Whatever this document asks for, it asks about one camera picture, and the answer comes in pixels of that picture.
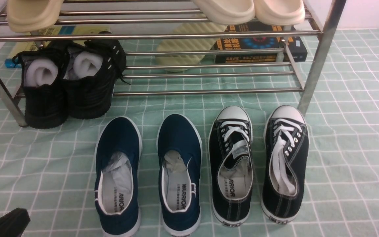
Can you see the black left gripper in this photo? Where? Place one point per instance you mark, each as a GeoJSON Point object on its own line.
{"type": "Point", "coordinates": [14, 223]}

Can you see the navy slip-on shoe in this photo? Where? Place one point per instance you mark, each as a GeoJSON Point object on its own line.
{"type": "Point", "coordinates": [117, 153]}
{"type": "Point", "coordinates": [179, 148]}

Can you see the stainless steel shoe rack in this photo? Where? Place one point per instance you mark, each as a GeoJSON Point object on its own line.
{"type": "Point", "coordinates": [284, 57]}

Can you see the black mesh sneaker left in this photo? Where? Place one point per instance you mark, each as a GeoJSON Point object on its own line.
{"type": "Point", "coordinates": [45, 98]}

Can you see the black mesh sneaker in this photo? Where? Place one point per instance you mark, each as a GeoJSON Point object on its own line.
{"type": "Point", "coordinates": [91, 73]}
{"type": "Point", "coordinates": [45, 98]}

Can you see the black mesh sneaker right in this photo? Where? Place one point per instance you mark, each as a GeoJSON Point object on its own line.
{"type": "Point", "coordinates": [91, 73]}

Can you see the black canvas sneaker left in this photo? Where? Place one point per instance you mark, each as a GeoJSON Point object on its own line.
{"type": "Point", "coordinates": [231, 166]}

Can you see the black canvas sneaker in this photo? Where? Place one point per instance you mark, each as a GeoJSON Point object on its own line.
{"type": "Point", "coordinates": [286, 140]}
{"type": "Point", "coordinates": [231, 166]}

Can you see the black canvas sneaker right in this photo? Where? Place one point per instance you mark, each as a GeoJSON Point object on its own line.
{"type": "Point", "coordinates": [286, 140]}

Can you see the cream slipper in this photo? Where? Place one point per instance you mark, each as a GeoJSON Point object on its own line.
{"type": "Point", "coordinates": [280, 12]}
{"type": "Point", "coordinates": [227, 12]}

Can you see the black book with orange text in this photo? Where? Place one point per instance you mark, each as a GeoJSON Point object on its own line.
{"type": "Point", "coordinates": [295, 44]}

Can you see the cream slipper far right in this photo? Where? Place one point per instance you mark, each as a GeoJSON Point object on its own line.
{"type": "Point", "coordinates": [280, 12]}

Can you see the green checked cloth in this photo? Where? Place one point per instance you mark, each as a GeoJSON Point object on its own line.
{"type": "Point", "coordinates": [52, 172]}

